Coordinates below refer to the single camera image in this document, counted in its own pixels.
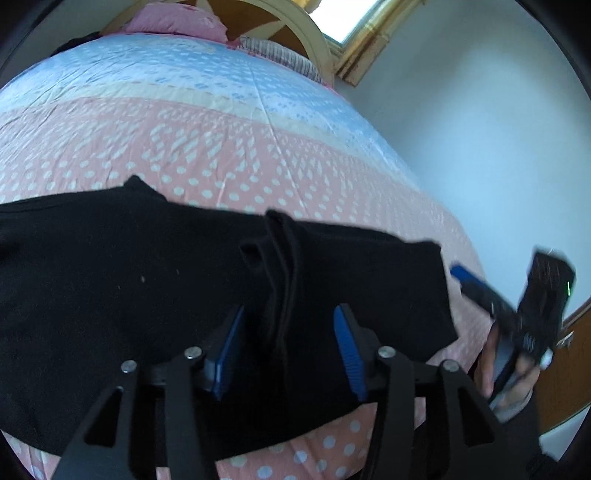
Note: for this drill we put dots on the dark bag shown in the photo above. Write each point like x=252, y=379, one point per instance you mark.
x=76, y=44

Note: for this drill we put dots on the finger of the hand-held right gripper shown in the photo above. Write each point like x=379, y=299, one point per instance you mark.
x=485, y=297

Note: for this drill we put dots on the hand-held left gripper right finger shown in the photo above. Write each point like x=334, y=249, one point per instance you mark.
x=349, y=355

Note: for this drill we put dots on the cream and wood headboard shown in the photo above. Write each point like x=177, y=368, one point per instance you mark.
x=314, y=37

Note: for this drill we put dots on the black pants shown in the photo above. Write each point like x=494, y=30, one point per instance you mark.
x=115, y=286

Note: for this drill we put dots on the window with grey frame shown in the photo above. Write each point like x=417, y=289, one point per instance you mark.
x=346, y=18

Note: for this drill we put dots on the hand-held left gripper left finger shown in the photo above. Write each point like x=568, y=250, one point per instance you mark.
x=228, y=350

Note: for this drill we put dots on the pink pillow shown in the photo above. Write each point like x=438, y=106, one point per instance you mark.
x=180, y=21

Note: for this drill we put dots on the pink and blue dotted bedsheet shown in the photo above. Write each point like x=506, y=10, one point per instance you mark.
x=184, y=138

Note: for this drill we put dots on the person's right hand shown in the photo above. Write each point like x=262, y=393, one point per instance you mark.
x=485, y=369

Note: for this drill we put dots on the striped pillow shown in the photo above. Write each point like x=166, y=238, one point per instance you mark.
x=281, y=57

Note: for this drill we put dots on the wooden door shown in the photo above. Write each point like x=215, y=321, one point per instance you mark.
x=565, y=392

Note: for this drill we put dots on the yellow curtain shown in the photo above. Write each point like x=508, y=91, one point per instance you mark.
x=374, y=46

